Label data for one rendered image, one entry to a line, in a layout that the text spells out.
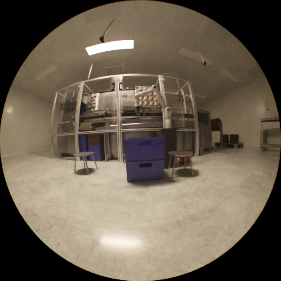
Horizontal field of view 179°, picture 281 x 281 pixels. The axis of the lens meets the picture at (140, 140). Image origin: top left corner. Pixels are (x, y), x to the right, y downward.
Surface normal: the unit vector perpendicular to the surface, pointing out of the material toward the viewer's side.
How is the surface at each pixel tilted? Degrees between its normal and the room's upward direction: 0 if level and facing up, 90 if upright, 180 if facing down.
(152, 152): 90
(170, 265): 0
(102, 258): 0
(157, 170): 90
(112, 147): 90
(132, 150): 90
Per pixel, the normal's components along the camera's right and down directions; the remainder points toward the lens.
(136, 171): 0.09, 0.04
